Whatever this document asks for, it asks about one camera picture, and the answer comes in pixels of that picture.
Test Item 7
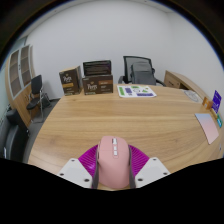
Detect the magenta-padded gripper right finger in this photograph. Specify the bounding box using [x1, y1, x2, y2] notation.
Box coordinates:
[127, 144, 172, 190]

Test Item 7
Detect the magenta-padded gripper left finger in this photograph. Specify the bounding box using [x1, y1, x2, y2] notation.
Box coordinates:
[57, 143, 101, 190]

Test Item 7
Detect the pink computer mouse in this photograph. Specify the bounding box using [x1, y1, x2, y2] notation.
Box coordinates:
[96, 135, 132, 190]

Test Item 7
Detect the pink and blue mouse pad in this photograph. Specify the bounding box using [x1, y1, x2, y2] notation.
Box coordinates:
[194, 112, 220, 145]

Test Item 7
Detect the black leather sofa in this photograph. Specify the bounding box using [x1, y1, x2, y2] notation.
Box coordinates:
[0, 109, 29, 163]

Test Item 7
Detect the white printed sticker sheet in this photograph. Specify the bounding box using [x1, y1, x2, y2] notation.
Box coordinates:
[116, 84, 158, 99]

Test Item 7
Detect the wide brown cardboard box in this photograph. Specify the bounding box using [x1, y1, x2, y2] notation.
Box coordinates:
[81, 74, 114, 96]

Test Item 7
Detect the tall brown cardboard box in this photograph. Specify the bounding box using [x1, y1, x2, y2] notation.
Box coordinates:
[58, 65, 83, 97]

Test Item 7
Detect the wooden shelf cabinet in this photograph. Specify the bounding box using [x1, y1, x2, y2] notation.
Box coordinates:
[4, 44, 36, 128]

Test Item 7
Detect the black visitor chair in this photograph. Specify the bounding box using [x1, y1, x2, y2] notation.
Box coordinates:
[26, 74, 51, 123]

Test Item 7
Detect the purple package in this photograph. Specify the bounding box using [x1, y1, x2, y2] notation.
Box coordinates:
[211, 89, 223, 114]

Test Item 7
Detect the grey backpack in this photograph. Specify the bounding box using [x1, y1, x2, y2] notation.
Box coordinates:
[130, 61, 157, 86]

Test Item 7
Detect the black printed box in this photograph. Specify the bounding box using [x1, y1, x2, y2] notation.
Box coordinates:
[82, 59, 113, 77]

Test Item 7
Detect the black mesh office chair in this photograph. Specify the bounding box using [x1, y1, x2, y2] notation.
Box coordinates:
[117, 55, 166, 87]

